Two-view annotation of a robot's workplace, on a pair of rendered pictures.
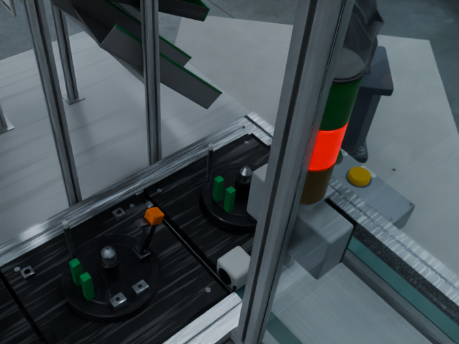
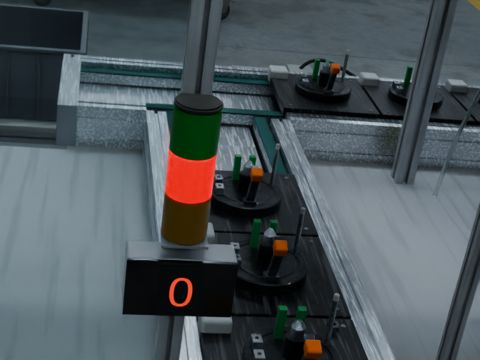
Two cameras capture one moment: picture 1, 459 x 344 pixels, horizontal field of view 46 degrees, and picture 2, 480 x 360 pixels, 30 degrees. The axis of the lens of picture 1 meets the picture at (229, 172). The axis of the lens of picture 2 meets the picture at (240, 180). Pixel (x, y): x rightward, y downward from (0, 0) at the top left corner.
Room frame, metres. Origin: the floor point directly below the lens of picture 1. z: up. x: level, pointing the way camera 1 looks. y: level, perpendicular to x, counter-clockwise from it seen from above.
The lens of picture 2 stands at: (0.89, -0.74, 1.75)
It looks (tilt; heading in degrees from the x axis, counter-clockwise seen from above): 26 degrees down; 124
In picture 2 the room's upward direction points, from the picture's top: 8 degrees clockwise
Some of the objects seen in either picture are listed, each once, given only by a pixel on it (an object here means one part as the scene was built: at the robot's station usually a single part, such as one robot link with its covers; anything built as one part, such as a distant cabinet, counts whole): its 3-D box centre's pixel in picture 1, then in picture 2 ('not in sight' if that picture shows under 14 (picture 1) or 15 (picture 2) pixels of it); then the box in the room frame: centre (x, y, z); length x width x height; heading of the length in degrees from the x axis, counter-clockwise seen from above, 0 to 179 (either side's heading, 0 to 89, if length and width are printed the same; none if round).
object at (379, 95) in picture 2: not in sight; (418, 83); (0.01, 1.29, 1.01); 0.24 x 0.24 x 0.13; 45
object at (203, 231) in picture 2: not in sight; (186, 213); (0.37, -0.08, 1.28); 0.05 x 0.05 x 0.05
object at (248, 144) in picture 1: (241, 203); not in sight; (0.59, -0.03, 0.96); 0.24 x 0.24 x 0.02; 45
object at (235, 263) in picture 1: (235, 268); not in sight; (0.45, -0.03, 0.97); 0.05 x 0.05 x 0.04; 45
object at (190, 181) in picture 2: not in sight; (190, 171); (0.37, -0.08, 1.33); 0.05 x 0.05 x 0.05
